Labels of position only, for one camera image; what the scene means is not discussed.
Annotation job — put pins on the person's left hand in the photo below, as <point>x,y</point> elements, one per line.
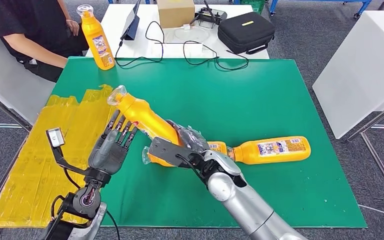
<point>72,27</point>

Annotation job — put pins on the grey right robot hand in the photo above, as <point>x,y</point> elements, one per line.
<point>192,139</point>

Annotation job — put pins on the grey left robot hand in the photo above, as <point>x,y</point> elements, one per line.
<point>107,157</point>

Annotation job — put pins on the orange bottle with clear cap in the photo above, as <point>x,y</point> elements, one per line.
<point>216,147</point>
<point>97,39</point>
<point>245,154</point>
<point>139,112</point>

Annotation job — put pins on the person's left forearm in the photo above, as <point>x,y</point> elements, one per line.
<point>64,10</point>

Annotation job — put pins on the person's right forearm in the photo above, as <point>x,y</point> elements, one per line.
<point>36,51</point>

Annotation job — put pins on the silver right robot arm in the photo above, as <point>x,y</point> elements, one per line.
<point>245,205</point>

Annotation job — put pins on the white desk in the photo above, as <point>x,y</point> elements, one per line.
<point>119,13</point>

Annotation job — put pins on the green table mat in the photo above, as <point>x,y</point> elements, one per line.
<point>228,99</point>

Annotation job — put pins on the dark tablet with cover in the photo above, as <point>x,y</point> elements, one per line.
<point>131,23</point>

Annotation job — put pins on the person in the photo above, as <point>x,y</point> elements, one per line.
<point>13,20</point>

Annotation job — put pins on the white power adapter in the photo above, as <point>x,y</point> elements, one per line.
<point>195,49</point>

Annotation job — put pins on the white table with metal legs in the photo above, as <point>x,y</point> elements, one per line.
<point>361,73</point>
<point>0,86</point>

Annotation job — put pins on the brown cardboard box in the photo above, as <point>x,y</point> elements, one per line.
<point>175,13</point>

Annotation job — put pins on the clear round plate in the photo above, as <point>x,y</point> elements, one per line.
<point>192,34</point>

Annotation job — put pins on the small white charger plug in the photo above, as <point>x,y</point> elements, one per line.
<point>187,27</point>

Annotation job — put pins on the black zip carry case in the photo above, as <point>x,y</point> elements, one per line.
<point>245,33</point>

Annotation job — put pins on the black remote controller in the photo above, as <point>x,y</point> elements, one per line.
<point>212,15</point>

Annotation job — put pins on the green plastic crate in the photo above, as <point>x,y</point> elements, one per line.
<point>253,6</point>

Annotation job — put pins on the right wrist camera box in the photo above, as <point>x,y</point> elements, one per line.
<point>165,150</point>

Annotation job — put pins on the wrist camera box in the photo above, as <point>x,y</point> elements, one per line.
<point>165,150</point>
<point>55,137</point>

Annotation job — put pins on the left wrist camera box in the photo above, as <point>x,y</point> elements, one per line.
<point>55,137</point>

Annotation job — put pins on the blue metal rack frame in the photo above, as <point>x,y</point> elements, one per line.
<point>318,1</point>

